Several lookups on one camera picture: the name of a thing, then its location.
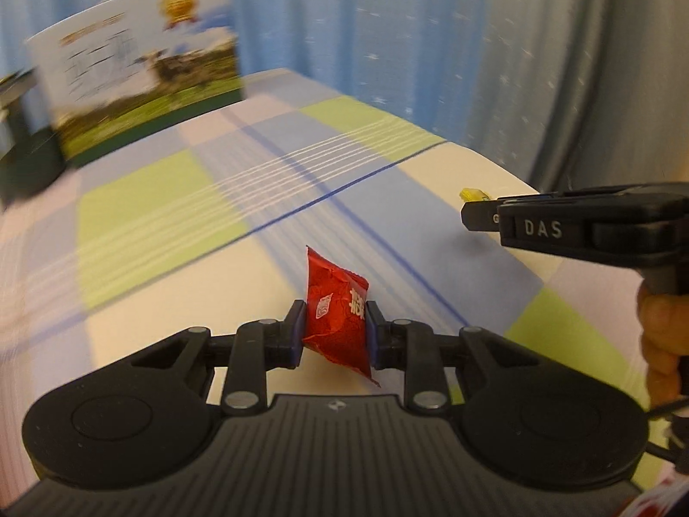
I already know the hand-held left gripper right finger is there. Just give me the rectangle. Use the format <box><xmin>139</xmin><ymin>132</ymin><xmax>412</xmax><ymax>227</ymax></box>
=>
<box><xmin>365</xmin><ymin>302</ymin><xmax>534</xmax><ymax>415</ymax></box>

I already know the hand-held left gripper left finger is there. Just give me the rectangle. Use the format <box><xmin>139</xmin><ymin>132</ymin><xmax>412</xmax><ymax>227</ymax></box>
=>
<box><xmin>129</xmin><ymin>300</ymin><xmax>309</xmax><ymax>416</ymax></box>

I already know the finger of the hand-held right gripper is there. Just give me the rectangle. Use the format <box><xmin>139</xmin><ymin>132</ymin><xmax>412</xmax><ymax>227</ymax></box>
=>
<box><xmin>461</xmin><ymin>198</ymin><xmax>505</xmax><ymax>233</ymax></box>

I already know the large red snack packet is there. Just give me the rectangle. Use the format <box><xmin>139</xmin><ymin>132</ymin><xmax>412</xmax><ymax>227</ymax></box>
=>
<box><xmin>301</xmin><ymin>245</ymin><xmax>383</xmax><ymax>389</ymax></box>

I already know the person's right hand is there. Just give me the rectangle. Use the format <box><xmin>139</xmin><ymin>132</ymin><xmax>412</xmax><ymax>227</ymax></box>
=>
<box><xmin>638</xmin><ymin>283</ymin><xmax>689</xmax><ymax>410</ymax></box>

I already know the checked tablecloth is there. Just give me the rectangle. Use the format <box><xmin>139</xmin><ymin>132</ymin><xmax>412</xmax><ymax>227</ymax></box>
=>
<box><xmin>0</xmin><ymin>67</ymin><xmax>669</xmax><ymax>499</ymax></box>

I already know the blue star-print curtain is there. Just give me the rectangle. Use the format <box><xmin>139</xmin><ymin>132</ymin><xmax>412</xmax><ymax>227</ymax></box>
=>
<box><xmin>0</xmin><ymin>0</ymin><xmax>689</xmax><ymax>196</ymax></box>

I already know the red white clothing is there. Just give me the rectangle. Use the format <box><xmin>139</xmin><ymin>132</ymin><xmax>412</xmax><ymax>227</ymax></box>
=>
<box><xmin>616</xmin><ymin>473</ymin><xmax>689</xmax><ymax>517</ymax></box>

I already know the milk carton box with cow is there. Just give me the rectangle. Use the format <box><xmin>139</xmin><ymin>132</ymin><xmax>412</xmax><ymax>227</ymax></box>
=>
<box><xmin>27</xmin><ymin>0</ymin><xmax>243</xmax><ymax>169</ymax></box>

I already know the dark green kitchen appliance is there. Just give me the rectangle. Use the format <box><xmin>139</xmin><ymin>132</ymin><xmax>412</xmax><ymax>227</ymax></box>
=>
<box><xmin>0</xmin><ymin>67</ymin><xmax>71</xmax><ymax>209</ymax></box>

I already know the black cable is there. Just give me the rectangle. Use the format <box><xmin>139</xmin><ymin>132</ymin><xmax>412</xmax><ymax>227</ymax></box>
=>
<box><xmin>643</xmin><ymin>399</ymin><xmax>689</xmax><ymax>465</ymax></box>

